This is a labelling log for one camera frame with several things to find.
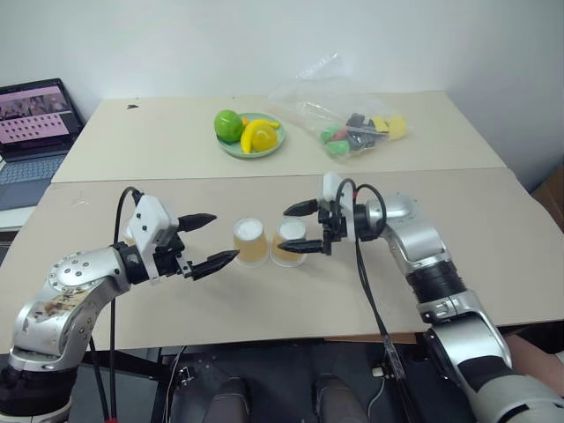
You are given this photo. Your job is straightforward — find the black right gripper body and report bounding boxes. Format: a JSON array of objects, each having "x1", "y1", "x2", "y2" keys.
[{"x1": 317, "y1": 197, "x2": 349, "y2": 257}]

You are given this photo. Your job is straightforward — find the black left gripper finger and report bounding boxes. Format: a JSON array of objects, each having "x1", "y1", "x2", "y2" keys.
[
  {"x1": 176, "y1": 212, "x2": 219, "y2": 234},
  {"x1": 190, "y1": 249, "x2": 241, "y2": 282}
]

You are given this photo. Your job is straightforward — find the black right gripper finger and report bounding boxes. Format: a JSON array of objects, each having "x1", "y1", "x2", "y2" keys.
[
  {"x1": 282, "y1": 198, "x2": 320, "y2": 219},
  {"x1": 277, "y1": 239, "x2": 325, "y2": 256}
]

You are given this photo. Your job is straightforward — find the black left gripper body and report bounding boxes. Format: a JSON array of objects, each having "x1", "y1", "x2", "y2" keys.
[{"x1": 152, "y1": 233, "x2": 195, "y2": 280}]

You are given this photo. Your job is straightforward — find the tan paper cup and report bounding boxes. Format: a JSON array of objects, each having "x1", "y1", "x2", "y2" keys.
[
  {"x1": 232, "y1": 217, "x2": 270, "y2": 269},
  {"x1": 269, "y1": 219, "x2": 308, "y2": 269}
]

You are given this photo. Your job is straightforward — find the light green plate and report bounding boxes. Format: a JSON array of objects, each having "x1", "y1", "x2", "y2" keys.
[{"x1": 217, "y1": 113, "x2": 288, "y2": 161}]

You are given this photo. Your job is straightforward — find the green toy in bag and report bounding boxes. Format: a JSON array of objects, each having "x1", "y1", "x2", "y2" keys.
[{"x1": 318, "y1": 124, "x2": 350, "y2": 159}]

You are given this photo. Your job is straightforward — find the yellow toy lemon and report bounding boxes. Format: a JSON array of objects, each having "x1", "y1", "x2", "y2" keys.
[{"x1": 250, "y1": 127, "x2": 279, "y2": 152}]

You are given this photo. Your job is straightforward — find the yellow toy banana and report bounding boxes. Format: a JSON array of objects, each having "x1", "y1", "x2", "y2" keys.
[{"x1": 240, "y1": 118, "x2": 282, "y2": 154}]

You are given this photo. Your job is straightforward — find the black toy pieces in bag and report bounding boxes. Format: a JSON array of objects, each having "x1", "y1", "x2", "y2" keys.
[{"x1": 345, "y1": 112, "x2": 383, "y2": 150}]

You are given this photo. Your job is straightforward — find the clear plastic bag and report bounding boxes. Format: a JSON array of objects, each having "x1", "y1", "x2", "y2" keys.
[{"x1": 265, "y1": 51, "x2": 416, "y2": 167}]

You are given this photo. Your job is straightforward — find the green toy apple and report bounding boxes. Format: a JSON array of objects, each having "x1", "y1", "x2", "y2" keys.
[{"x1": 213, "y1": 108, "x2": 245, "y2": 144}]

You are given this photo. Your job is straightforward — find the yellow toy in bag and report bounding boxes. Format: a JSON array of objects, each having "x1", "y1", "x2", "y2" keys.
[{"x1": 371, "y1": 115, "x2": 408, "y2": 142}]

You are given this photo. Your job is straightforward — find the dark rounded shape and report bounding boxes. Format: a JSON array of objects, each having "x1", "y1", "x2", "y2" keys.
[
  {"x1": 312, "y1": 373, "x2": 367, "y2": 423},
  {"x1": 209, "y1": 376, "x2": 251, "y2": 423}
]

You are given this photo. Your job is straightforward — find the open laptop computer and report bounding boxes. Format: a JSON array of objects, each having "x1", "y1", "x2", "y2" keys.
[{"x1": 0, "y1": 78, "x2": 86, "y2": 213}]

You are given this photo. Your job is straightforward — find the brown cardboard box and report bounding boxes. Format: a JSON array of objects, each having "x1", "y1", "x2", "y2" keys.
[{"x1": 530, "y1": 164, "x2": 564, "y2": 222}]

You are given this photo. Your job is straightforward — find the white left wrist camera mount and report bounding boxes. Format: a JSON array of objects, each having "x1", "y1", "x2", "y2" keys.
[{"x1": 126, "y1": 196, "x2": 180, "y2": 286}]

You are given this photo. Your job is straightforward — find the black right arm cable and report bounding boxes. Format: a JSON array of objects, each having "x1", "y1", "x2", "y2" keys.
[{"x1": 333, "y1": 177, "x2": 407, "y2": 385}]

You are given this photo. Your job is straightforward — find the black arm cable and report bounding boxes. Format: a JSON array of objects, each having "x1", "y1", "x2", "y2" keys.
[
  {"x1": 90, "y1": 186, "x2": 146, "y2": 423},
  {"x1": 333, "y1": 177, "x2": 407, "y2": 385}
]

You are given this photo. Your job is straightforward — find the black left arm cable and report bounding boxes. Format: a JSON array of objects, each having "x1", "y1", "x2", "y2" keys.
[{"x1": 90, "y1": 186, "x2": 146, "y2": 423}]

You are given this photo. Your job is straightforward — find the thin white cable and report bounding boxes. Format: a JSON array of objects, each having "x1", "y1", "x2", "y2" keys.
[{"x1": 366, "y1": 365, "x2": 390, "y2": 423}]

